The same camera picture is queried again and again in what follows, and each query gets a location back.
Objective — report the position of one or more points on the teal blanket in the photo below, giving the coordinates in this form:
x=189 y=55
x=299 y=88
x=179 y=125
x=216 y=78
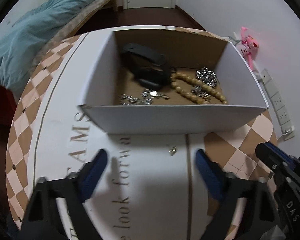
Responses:
x=27 y=37

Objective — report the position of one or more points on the white cardboard box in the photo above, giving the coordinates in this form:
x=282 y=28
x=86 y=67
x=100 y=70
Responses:
x=165 y=120

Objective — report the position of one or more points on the pink plush toy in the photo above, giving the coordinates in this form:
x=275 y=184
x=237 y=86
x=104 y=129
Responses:
x=250 y=46

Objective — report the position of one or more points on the checkered tablecloth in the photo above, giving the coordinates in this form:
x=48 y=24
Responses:
x=145 y=192

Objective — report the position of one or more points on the white charger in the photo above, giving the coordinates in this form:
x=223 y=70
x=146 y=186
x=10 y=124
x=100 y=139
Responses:
x=288 y=130

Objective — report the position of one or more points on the small earring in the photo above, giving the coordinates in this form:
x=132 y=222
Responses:
x=172 y=150

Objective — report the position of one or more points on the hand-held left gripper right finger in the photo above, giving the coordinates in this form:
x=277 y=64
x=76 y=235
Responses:
x=207 y=171

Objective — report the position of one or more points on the white power strip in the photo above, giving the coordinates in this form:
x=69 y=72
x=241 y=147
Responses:
x=277 y=100

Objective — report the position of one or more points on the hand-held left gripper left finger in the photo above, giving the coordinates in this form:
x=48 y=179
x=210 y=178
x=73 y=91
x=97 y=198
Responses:
x=95 y=173

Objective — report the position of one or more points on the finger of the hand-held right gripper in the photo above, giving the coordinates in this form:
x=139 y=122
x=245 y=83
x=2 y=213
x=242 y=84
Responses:
x=283 y=156
x=266 y=155

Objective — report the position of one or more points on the black wristband watch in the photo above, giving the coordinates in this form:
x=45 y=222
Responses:
x=147 y=65

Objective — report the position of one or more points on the patterned mattress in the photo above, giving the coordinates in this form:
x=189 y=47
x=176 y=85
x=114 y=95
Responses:
x=72 y=22

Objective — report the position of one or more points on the red bed base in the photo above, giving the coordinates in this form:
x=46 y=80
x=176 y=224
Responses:
x=0 y=110

